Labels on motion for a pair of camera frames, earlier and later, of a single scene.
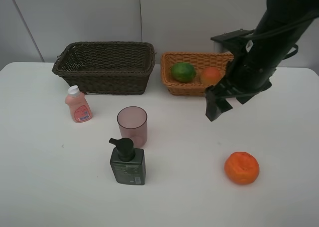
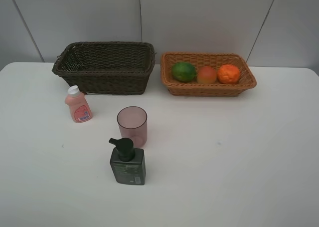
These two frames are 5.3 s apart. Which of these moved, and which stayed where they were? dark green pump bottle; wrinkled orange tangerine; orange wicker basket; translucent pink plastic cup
Moved: wrinkled orange tangerine
Stayed: translucent pink plastic cup; dark green pump bottle; orange wicker basket
